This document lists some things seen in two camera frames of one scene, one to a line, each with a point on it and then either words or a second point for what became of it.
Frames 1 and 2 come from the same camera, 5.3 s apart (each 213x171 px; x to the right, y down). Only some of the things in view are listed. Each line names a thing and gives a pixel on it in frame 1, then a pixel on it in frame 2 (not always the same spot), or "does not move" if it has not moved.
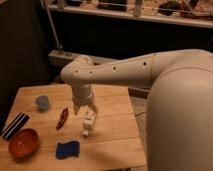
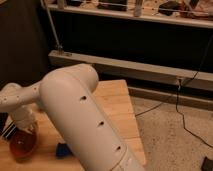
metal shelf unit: [116, 30] does not move
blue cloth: [67, 150] does not move
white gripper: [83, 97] -> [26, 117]
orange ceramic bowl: [24, 144] does not move
